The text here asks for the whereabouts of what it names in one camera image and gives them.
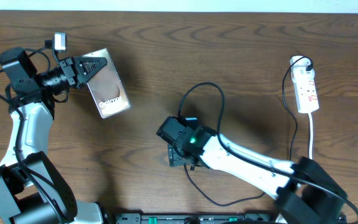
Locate black charger cable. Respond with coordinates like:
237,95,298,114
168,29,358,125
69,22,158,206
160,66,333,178
183,55,314,207

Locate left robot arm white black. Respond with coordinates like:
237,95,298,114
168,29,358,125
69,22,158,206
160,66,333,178
0,47,115,223

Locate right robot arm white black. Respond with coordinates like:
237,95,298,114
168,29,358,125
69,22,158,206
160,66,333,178
156,116,347,223

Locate white power strip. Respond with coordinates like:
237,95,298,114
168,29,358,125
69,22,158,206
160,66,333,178
290,55,319,114

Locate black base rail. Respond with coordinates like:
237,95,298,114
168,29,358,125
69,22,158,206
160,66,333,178
115,212,346,224

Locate white power strip cord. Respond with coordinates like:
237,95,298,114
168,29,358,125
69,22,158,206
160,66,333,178
308,112,314,160

